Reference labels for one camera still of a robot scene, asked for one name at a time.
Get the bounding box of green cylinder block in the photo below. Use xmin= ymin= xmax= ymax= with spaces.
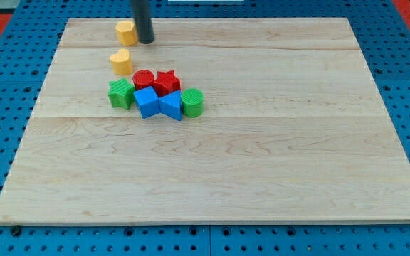
xmin=181 ymin=88 xmax=204 ymax=117

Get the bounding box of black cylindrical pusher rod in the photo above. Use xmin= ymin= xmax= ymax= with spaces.
xmin=130 ymin=0 xmax=154 ymax=44

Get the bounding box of blue triangle block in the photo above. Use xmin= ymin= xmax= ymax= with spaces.
xmin=159 ymin=90 xmax=182 ymax=121

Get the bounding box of yellow heart block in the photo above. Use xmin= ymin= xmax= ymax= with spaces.
xmin=109 ymin=48 xmax=133 ymax=75

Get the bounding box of blue cube block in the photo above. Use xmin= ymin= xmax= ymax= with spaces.
xmin=134 ymin=86 xmax=160 ymax=119

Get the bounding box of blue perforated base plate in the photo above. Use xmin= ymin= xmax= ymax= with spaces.
xmin=0 ymin=1 xmax=410 ymax=255

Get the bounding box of light wooden board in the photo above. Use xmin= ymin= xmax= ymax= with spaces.
xmin=0 ymin=18 xmax=410 ymax=226

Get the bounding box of green star block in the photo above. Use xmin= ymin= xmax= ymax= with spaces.
xmin=107 ymin=78 xmax=135 ymax=110

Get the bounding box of red star block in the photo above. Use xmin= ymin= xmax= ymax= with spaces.
xmin=152 ymin=70 xmax=181 ymax=97

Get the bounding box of yellow hexagon block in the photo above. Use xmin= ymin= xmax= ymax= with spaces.
xmin=115 ymin=20 xmax=138 ymax=46

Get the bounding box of red cylinder block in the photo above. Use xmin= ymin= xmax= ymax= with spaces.
xmin=132 ymin=70 xmax=154 ymax=90

